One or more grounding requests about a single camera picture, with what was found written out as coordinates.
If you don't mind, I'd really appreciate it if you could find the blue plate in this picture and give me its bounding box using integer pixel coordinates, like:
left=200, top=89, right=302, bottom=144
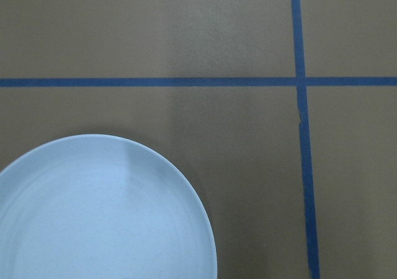
left=1, top=135, right=218, bottom=278

